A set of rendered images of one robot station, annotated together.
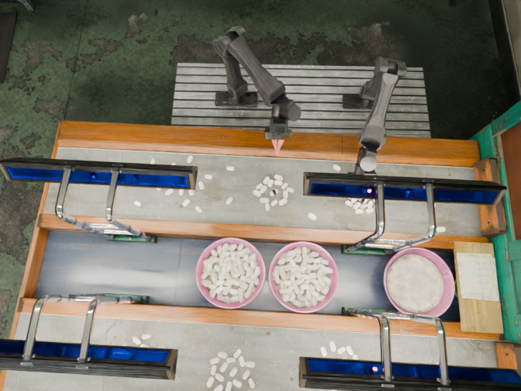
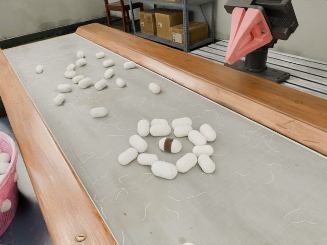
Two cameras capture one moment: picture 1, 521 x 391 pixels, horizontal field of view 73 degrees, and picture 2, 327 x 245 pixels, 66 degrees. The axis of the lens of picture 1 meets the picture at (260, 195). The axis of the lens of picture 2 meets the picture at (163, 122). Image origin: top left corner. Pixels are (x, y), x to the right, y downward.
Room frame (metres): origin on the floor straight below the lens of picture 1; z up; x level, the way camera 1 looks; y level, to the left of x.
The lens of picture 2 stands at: (0.22, -0.31, 1.00)
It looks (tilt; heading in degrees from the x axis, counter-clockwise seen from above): 34 degrees down; 55
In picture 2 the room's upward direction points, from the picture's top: 7 degrees counter-clockwise
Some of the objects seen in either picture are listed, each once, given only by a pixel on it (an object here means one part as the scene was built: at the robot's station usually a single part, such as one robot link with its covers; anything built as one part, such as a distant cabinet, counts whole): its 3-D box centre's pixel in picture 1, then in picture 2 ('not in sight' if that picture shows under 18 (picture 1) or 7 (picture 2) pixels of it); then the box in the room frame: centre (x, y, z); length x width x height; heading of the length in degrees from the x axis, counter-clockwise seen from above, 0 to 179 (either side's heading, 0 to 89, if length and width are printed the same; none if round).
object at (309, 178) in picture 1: (401, 185); not in sight; (0.33, -0.45, 1.08); 0.62 x 0.08 x 0.07; 87
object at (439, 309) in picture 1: (414, 282); not in sight; (0.04, -0.60, 0.72); 0.27 x 0.27 x 0.10
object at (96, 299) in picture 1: (95, 323); not in sight; (-0.09, 0.55, 0.90); 0.20 x 0.19 x 0.45; 87
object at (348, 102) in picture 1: (366, 98); not in sight; (0.87, -0.49, 0.71); 0.20 x 0.07 x 0.08; 88
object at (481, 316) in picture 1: (477, 285); not in sight; (0.03, -0.82, 0.77); 0.33 x 0.15 x 0.01; 177
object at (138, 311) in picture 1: (258, 317); not in sight; (-0.09, 0.01, 0.71); 1.81 x 0.05 x 0.11; 87
